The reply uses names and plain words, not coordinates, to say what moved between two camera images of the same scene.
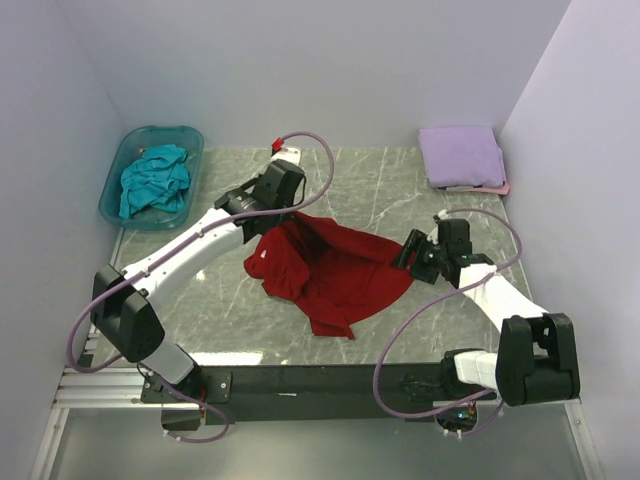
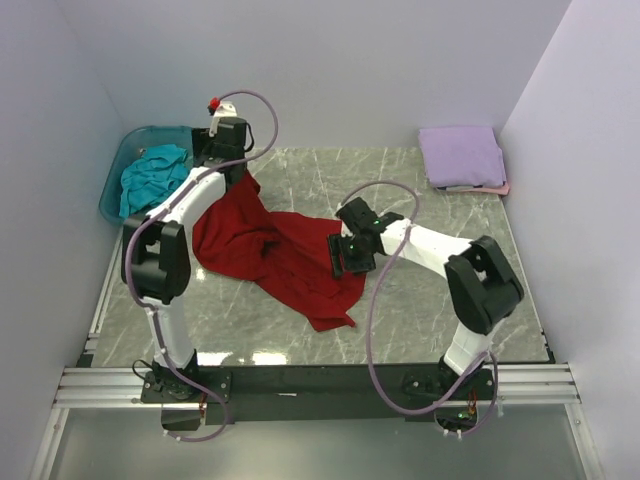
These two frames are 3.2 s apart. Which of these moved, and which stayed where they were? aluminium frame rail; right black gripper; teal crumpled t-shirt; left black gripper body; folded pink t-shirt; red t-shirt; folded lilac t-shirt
Moved: right black gripper; left black gripper body; red t-shirt
Stayed: folded pink t-shirt; folded lilac t-shirt; aluminium frame rail; teal crumpled t-shirt
